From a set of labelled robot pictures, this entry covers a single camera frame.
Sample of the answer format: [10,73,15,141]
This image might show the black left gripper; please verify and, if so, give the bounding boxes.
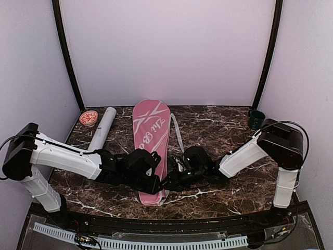
[122,173,163,195]

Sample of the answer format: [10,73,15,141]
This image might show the white slotted cable duct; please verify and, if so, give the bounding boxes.
[33,222,248,249]

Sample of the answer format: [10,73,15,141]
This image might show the left black frame post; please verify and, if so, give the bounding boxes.
[52,0,85,113]

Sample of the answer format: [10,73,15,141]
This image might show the black frame post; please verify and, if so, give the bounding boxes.
[52,0,85,113]
[251,0,284,109]

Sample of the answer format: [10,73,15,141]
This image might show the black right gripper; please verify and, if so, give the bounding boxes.
[161,166,206,191]

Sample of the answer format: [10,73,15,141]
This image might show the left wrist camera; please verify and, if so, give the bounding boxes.
[146,151,161,176]

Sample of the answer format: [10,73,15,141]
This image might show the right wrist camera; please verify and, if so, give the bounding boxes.
[169,157,187,172]

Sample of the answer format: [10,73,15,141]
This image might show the black front rail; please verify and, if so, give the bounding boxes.
[28,203,296,236]

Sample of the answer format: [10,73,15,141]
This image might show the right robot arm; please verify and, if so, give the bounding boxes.
[162,119,310,226]

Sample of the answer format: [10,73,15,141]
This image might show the dark green cup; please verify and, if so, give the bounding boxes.
[248,110,266,130]

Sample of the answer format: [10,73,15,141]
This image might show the red patterned bowl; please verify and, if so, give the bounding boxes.
[79,110,98,127]

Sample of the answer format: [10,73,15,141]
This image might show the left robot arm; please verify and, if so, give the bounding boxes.
[2,123,163,227]

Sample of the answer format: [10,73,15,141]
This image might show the right black frame post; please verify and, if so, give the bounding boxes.
[251,0,284,109]

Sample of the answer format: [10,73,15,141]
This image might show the pink racket cover bag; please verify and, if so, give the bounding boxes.
[132,99,185,207]

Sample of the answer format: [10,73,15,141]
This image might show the white shuttlecock tube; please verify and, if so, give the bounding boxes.
[87,107,117,152]

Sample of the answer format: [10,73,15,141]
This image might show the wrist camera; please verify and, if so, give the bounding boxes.
[146,151,161,176]
[169,157,187,172]

